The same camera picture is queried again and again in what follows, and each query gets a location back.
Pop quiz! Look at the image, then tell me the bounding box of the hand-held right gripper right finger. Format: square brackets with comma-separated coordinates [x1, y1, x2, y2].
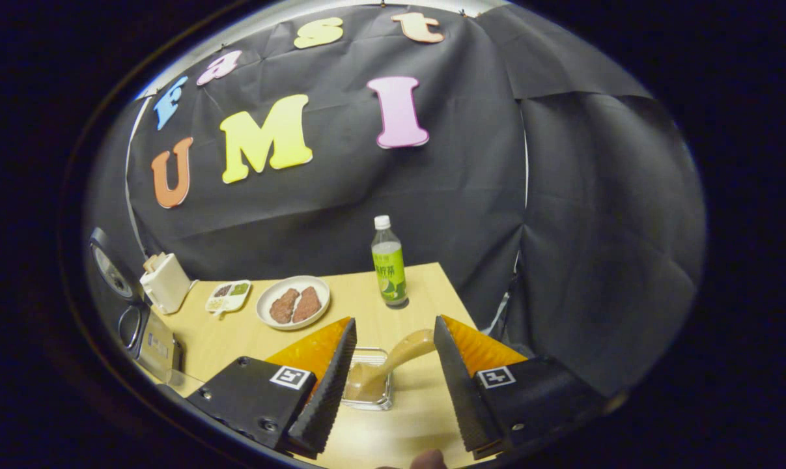
[434, 315, 611, 460]

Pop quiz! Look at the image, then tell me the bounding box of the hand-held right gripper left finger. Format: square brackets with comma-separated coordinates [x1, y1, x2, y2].
[186, 317, 358, 457]

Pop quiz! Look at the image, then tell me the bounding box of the metal wire chopstick holder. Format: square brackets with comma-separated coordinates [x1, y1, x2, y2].
[341, 347, 393, 411]

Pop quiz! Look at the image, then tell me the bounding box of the wooden spoon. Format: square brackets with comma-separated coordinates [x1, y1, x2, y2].
[344, 329, 437, 403]

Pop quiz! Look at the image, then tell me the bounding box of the dark grey rice cooker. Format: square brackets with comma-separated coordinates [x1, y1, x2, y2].
[88, 226, 186, 386]

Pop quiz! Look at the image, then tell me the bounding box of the brown meat piece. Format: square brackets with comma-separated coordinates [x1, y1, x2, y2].
[269, 288, 300, 324]
[292, 286, 322, 323]

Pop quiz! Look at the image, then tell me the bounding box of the white round plate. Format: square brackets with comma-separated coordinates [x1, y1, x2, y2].
[256, 275, 331, 331]

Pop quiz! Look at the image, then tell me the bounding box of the green tea bottle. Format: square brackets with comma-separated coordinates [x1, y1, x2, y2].
[371, 215, 409, 308]

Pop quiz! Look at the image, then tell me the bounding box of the white divided bean dish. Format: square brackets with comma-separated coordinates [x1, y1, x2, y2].
[205, 279, 252, 318]

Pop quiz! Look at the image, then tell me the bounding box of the black backdrop cloth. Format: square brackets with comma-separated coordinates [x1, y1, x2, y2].
[83, 3, 706, 398]

